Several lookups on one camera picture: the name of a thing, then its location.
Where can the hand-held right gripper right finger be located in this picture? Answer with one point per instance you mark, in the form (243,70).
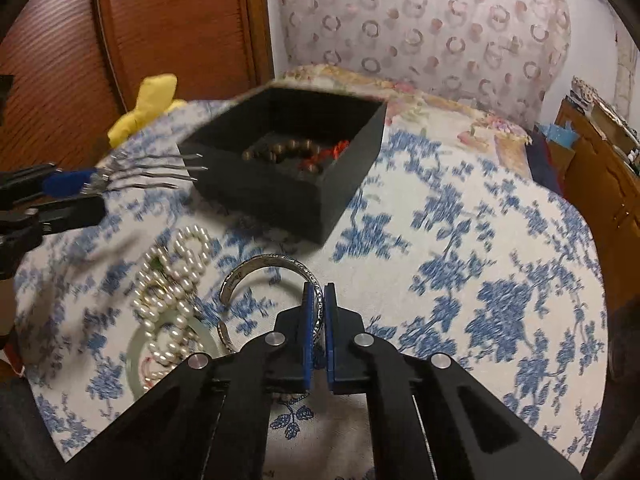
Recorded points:
(330,312)

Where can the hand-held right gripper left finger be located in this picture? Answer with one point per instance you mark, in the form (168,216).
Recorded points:
(309,312)

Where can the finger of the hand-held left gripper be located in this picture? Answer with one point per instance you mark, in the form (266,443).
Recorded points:
(67,183)
(70,214)

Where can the engraved silver bangle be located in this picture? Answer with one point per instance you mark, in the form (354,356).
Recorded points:
(272,261)

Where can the black jewelry box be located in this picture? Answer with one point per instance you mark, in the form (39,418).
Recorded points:
(280,200)

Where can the pale green jade bangle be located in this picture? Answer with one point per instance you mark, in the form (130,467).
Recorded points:
(134,360)

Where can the yellow plush toy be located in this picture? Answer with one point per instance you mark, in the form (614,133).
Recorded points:
(142,105)

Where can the blue floral bedspread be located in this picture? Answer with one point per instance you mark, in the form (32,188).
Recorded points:
(475,260)

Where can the brown slatted wardrobe door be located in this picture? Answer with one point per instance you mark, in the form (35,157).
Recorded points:
(165,25)

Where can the pink floral blanket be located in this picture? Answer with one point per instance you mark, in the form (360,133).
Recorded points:
(440,110)

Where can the dark blue bedding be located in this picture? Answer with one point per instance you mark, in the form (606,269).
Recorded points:
(545,165)

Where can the wooden side cabinet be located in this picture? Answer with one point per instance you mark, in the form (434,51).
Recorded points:
(605,200)

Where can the circle patterned sheer curtain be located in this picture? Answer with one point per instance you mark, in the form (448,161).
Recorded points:
(425,25)

